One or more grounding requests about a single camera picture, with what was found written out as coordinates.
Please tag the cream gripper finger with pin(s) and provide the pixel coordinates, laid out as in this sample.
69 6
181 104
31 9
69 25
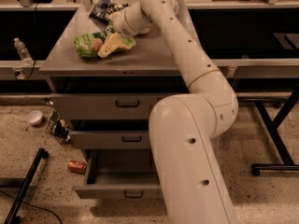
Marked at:
112 42

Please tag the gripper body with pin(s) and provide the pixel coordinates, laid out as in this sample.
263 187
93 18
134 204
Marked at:
119 22

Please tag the green rice chip bag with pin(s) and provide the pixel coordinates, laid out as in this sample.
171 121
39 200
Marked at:
88 45

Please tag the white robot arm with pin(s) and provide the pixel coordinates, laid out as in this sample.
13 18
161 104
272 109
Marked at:
181 127

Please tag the dark blue chip bag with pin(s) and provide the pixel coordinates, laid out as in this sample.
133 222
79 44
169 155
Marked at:
104 9

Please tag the grey drawer cabinet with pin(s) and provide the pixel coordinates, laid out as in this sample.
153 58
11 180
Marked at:
149 67

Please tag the top grey drawer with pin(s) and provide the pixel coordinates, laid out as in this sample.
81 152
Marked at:
105 106

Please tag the grey drawer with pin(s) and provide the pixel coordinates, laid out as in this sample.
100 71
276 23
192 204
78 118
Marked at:
105 106
120 174
110 139

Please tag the green snack bag on floor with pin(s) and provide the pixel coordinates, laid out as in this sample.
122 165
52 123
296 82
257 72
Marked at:
59 129

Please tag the middle grey drawer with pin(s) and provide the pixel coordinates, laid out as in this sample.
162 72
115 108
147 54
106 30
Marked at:
110 139

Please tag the bottom grey drawer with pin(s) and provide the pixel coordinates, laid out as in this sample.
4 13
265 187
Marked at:
120 174

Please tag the clear plastic water bottle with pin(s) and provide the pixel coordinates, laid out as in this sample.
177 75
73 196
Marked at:
23 52

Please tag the white bowl on floor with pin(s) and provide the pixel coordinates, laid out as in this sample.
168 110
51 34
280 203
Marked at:
34 118

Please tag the orange soda can on floor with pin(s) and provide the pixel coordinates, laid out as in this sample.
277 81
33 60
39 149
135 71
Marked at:
78 167

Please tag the black stand leg left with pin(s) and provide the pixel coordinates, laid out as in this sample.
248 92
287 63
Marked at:
23 185

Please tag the black table frame right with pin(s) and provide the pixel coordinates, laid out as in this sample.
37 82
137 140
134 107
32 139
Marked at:
272 125

